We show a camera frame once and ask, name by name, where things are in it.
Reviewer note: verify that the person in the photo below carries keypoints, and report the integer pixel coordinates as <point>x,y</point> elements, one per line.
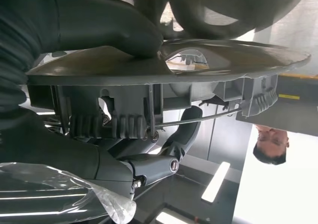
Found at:
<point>270,147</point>

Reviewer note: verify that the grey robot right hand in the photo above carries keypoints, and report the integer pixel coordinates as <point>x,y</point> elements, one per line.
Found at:
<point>62,150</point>

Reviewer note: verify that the yellow tape on workbench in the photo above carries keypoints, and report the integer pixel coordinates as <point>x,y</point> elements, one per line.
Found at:
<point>297,76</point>

